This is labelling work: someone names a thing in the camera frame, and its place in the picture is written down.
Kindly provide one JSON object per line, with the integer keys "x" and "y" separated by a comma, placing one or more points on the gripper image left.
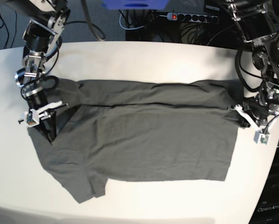
{"x": 36, "y": 99}

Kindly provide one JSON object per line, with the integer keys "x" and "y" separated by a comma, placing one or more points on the black OpenArm base box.
{"x": 267, "y": 209}

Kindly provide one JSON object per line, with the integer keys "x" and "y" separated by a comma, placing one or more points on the blue plastic bin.
{"x": 135, "y": 4}

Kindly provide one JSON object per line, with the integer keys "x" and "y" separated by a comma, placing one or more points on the grey T-shirt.
{"x": 139, "y": 132}

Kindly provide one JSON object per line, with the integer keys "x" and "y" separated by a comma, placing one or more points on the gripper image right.
{"x": 257, "y": 111}

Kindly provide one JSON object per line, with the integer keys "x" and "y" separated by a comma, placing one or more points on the white power strip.
{"x": 195, "y": 18}

